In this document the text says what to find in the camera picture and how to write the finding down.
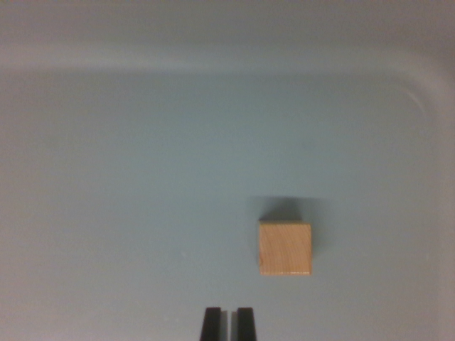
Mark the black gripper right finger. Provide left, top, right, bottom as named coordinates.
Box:
left=230, top=307, right=258, bottom=341

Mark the wooden cube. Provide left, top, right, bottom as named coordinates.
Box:
left=258, top=220, right=313, bottom=276

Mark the light blue plastic bin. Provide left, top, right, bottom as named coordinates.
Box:
left=0, top=0, right=455, bottom=341

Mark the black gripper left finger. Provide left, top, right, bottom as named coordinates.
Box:
left=200, top=307, right=230, bottom=341

